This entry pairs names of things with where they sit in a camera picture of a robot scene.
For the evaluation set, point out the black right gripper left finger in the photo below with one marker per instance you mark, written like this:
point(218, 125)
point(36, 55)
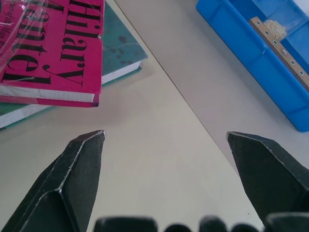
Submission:
point(70, 178)

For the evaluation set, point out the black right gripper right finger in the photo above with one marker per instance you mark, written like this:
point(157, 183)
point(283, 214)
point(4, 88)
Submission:
point(272, 178)

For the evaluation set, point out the pink Hilary Mantel hardcover book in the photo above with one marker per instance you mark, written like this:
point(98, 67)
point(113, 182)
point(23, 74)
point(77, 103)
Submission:
point(48, 48)

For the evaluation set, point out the green hardcover book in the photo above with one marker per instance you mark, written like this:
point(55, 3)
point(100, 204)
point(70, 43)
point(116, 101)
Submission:
point(120, 48)

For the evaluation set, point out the blue plastic bin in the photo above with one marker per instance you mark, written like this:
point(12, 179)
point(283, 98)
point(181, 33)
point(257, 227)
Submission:
point(260, 55)

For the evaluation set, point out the wooden strip with holes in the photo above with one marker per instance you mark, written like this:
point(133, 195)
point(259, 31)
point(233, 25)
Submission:
point(280, 48)

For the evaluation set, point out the beige fibrous clump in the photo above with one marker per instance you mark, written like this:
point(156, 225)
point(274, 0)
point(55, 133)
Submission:
point(275, 28)

